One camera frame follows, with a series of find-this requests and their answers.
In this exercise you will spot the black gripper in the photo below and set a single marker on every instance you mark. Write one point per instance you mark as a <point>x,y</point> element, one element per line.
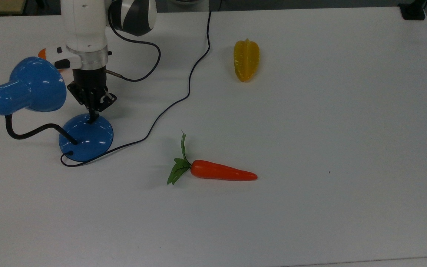
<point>89,83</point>

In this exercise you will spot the blue desk lamp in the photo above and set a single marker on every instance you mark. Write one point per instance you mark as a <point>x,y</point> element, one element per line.
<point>87,139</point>

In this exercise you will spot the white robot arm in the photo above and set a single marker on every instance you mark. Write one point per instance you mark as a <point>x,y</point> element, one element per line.
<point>85,26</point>

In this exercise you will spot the orange toy carrot with leaves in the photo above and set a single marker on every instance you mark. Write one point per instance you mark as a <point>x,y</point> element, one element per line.
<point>221,172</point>

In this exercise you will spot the yellow toy starfruit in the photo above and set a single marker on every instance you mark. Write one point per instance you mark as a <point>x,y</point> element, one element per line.
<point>247,61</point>

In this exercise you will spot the black clamp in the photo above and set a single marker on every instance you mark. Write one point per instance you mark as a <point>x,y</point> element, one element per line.
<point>413,10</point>

